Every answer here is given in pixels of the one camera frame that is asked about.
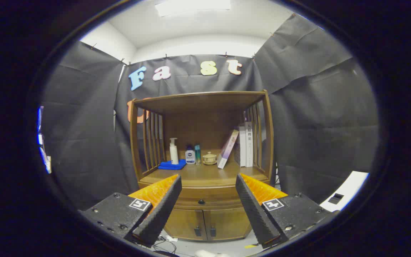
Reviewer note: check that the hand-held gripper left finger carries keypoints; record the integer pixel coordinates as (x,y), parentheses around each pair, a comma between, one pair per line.
(162,210)

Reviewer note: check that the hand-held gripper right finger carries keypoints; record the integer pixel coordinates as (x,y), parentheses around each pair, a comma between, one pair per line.
(253,210)

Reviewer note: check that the wooden drawer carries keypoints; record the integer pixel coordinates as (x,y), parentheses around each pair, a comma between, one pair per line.
(205,194)

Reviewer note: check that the wooden cabinet door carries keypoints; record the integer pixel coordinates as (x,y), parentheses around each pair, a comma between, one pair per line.
(227,223)
(186,223)

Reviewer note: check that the wooden countertop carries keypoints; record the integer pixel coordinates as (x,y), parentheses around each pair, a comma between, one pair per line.
(205,175)

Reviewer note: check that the wooden cabinet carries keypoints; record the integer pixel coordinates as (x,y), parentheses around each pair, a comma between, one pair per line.
(205,125)

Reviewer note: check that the blue cloth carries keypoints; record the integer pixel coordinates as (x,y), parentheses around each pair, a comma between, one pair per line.
(171,165)

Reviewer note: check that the white pump bottle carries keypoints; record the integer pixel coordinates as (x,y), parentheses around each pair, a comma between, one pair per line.
(173,151)

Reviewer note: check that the white lotion bottle blue cap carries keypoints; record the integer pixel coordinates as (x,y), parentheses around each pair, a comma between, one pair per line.
(190,157)

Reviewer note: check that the teal glass bottle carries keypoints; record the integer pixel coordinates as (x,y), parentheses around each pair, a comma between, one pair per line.
(197,154)

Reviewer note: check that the purple and white book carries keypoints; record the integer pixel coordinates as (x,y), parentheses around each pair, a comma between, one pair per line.
(227,149)

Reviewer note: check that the beige lidded tea cup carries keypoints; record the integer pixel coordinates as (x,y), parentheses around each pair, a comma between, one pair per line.
(209,158)

